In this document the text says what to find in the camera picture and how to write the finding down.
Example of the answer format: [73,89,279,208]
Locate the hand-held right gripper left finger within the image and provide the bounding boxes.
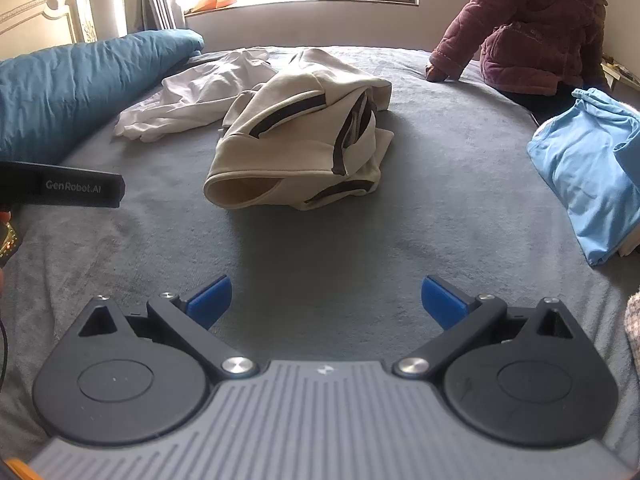
[75,276,258,377]

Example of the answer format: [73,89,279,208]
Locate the orange bag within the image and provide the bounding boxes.
[187,0,236,13]

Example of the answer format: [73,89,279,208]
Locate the white patterned knitted cloth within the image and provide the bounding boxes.
[625,290,640,356]

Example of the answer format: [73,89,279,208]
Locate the white shirt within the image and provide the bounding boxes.
[112,47,273,143]

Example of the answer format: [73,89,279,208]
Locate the cream jacket with black stripes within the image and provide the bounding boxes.
[202,47,396,211]

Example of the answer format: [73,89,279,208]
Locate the bedside clutter pile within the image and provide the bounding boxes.
[602,55,640,91]

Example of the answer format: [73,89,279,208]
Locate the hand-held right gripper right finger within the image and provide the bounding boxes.
[393,276,583,378]

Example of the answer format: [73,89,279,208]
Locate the holographic green label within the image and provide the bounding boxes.
[0,222,21,267]

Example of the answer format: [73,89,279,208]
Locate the cream carved bed headboard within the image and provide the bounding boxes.
[0,0,98,61]

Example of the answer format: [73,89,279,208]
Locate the left hand-held gripper cable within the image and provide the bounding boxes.
[0,305,8,386]

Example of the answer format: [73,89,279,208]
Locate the light blue cloth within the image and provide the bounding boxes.
[527,87,640,267]

